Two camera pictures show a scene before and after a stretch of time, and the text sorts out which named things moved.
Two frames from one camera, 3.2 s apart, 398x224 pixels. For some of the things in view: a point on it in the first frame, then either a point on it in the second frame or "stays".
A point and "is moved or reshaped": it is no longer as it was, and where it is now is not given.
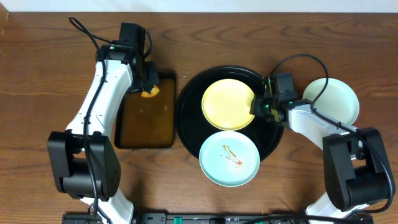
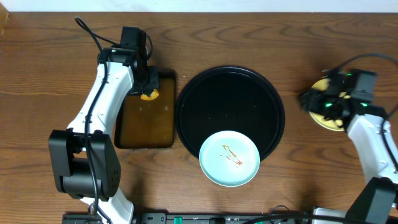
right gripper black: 255,109 to 311,101
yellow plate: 226,104 is moved or reshaped
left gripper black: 150,82 stays
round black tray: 193,128 stays
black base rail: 244,218 stays
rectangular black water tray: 148,122 stays
